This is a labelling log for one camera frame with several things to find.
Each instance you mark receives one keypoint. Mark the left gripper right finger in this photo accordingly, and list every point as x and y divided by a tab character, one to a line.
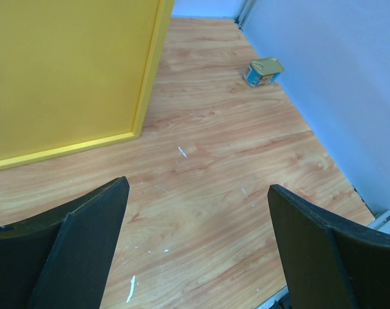
328	261

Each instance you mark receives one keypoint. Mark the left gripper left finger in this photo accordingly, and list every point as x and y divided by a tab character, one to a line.
61	258

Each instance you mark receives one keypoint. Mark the yellow wooden box counter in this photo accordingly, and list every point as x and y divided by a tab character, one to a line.
75	75

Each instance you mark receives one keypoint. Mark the gold rectangular tin can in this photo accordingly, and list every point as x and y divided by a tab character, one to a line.
262	71

